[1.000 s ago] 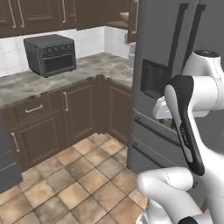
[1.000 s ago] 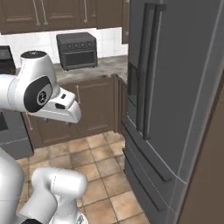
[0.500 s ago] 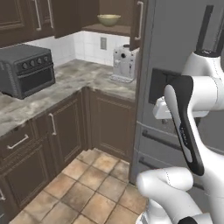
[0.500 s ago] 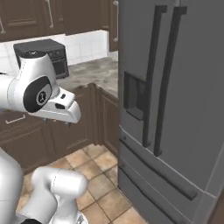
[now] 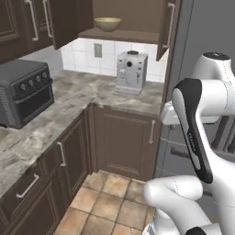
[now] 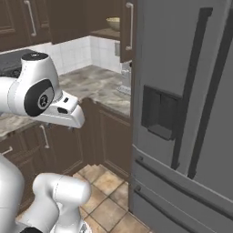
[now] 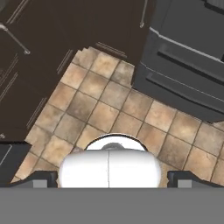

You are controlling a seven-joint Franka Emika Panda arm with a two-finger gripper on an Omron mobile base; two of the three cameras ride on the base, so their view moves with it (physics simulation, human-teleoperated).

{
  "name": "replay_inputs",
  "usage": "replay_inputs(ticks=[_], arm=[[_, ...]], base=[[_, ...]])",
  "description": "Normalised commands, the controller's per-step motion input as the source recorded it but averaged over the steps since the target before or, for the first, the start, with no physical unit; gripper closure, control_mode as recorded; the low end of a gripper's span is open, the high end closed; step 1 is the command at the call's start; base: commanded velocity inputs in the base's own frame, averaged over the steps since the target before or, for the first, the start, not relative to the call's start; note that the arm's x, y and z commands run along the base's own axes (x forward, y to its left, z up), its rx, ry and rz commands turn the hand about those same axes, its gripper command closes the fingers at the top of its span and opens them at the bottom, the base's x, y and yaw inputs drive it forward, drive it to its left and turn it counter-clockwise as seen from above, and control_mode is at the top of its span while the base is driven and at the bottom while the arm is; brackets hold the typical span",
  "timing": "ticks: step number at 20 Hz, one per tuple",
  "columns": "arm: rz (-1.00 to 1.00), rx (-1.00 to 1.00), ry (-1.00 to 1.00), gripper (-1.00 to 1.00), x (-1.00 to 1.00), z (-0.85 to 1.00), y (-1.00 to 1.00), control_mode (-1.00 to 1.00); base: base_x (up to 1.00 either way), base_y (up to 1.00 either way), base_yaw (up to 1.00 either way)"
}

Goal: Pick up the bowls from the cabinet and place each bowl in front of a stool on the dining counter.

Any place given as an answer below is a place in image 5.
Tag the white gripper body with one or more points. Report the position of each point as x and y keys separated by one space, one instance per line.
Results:
x=169 y=114

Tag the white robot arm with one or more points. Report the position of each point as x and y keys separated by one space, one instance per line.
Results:
x=218 y=91

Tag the brown lower cabinet door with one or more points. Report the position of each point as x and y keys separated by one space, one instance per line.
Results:
x=125 y=143
x=76 y=153
x=33 y=214

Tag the brown open cabinet door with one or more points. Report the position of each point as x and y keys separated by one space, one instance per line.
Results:
x=163 y=30
x=69 y=20

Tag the brown open upper cabinet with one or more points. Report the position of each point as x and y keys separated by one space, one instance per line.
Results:
x=128 y=18

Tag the beige bowl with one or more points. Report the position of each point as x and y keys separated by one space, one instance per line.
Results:
x=107 y=23

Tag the brown upper cabinet door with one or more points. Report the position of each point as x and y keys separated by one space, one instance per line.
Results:
x=45 y=39
x=13 y=27

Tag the white coffee machine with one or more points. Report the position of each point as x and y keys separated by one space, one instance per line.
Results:
x=132 y=72

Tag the grey fridge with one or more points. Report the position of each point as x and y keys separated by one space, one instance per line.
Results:
x=199 y=27

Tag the dark grey toaster oven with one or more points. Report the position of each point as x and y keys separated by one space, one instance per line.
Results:
x=23 y=91

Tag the brown drawer front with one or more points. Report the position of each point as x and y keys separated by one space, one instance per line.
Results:
x=18 y=186

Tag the grey wall outlet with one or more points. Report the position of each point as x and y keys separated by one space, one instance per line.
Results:
x=98 y=50

